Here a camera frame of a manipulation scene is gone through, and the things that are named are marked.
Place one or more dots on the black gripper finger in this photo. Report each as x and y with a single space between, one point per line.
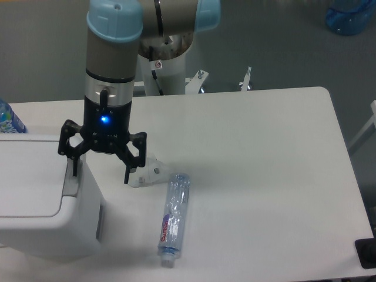
121 149
68 130

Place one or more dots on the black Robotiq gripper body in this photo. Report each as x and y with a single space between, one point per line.
106 130

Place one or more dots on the white push-lid trash can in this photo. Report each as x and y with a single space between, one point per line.
50 206

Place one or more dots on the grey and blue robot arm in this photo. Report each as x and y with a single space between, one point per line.
115 30

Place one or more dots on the crumpled clear plastic wrapper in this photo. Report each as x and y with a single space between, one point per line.
154 172

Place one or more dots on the blue labelled bottle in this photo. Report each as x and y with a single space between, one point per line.
10 122

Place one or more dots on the empty clear plastic bottle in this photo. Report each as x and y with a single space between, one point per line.
173 221

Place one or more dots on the metal levelling foot bolt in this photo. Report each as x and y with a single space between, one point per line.
245 85

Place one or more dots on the black device at table edge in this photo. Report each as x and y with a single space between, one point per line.
366 252

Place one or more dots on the large blue water jug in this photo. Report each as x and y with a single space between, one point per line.
348 18

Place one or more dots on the white pedestal foot bracket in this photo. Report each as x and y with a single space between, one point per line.
194 84

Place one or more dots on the white frame at right edge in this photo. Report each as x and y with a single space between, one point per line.
367 130

